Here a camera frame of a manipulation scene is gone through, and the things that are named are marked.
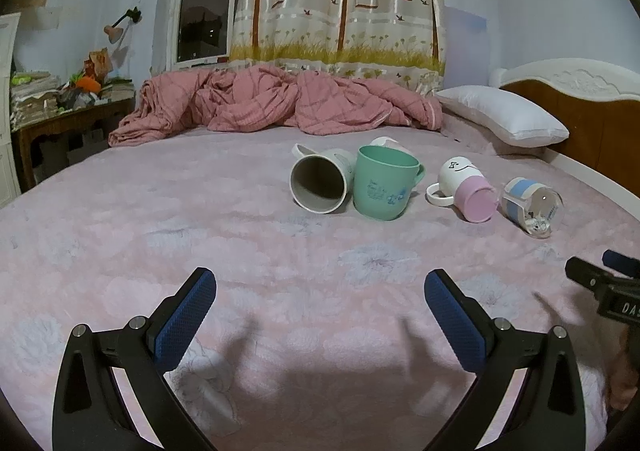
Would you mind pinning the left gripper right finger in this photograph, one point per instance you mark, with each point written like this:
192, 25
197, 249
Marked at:
549, 412

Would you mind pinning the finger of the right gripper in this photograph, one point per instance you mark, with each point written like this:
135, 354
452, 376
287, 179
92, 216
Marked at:
588, 275
620, 263

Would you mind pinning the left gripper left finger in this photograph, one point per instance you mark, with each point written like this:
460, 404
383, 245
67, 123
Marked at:
89, 411

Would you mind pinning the white pink smiley mug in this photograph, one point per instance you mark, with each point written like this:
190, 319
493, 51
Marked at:
462, 185

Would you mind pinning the clear glass blue-band cup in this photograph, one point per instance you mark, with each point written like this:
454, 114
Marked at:
534, 207

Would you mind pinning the green plastic cup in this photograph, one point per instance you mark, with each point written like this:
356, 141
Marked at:
384, 180

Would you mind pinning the pink white round cup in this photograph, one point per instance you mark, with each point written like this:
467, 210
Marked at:
388, 142

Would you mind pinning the right hand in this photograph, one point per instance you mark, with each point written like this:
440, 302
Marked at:
623, 377

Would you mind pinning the white wooden headboard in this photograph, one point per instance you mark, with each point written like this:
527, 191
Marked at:
598, 102

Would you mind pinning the white pillow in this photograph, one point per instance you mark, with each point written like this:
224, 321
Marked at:
513, 119

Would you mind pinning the pink floral bed sheet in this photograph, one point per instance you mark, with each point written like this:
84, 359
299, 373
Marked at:
320, 338

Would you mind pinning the dark wooden desk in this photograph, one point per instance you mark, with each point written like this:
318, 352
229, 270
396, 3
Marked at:
71, 121

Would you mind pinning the grey white ceramic mug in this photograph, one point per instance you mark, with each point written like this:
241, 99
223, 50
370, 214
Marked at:
320, 182

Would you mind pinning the pink plaid quilt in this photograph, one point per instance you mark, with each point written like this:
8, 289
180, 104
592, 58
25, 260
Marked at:
264, 96

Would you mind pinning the stack of papers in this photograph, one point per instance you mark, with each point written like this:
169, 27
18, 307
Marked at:
34, 98

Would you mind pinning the orange toy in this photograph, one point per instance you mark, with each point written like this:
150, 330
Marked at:
88, 84

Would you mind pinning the tree print curtain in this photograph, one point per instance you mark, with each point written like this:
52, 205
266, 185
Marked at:
402, 41

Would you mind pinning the wall-mounted desk lamp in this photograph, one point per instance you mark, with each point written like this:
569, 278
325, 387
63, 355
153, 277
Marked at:
114, 32

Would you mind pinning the window with white frame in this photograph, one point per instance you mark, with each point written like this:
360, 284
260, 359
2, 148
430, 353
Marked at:
210, 5

